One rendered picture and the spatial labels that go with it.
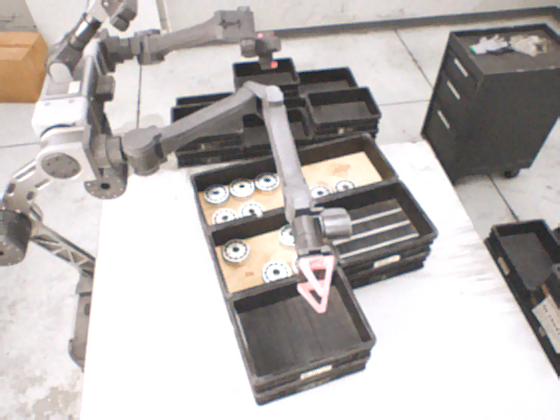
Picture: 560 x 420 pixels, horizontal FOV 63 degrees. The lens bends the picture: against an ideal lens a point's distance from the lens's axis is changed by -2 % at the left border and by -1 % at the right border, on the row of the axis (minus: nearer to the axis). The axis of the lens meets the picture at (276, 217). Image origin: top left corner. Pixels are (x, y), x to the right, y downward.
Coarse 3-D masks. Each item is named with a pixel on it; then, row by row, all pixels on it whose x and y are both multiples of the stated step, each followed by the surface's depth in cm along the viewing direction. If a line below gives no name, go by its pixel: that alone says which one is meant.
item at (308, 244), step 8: (296, 240) 98; (304, 240) 96; (312, 240) 96; (320, 240) 98; (296, 248) 97; (304, 248) 95; (312, 248) 92; (320, 248) 92; (328, 248) 92; (296, 272) 98; (312, 272) 98; (304, 280) 98
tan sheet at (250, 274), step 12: (252, 240) 177; (264, 240) 177; (276, 240) 177; (252, 252) 174; (264, 252) 174; (276, 252) 173; (288, 252) 173; (252, 264) 170; (264, 264) 170; (288, 264) 170; (228, 276) 167; (240, 276) 167; (252, 276) 167; (228, 288) 164; (240, 288) 164
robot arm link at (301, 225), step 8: (304, 216) 100; (312, 216) 101; (320, 216) 101; (296, 224) 100; (304, 224) 99; (312, 224) 99; (320, 224) 100; (296, 232) 99; (304, 232) 97; (312, 232) 98; (320, 232) 102
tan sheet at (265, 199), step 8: (280, 184) 196; (200, 192) 193; (256, 192) 193; (280, 192) 193; (232, 200) 190; (248, 200) 190; (256, 200) 190; (264, 200) 190; (272, 200) 190; (280, 200) 190; (208, 208) 188; (216, 208) 188; (224, 208) 188; (232, 208) 188; (240, 208) 188; (264, 208) 187; (208, 216) 185; (208, 224) 182
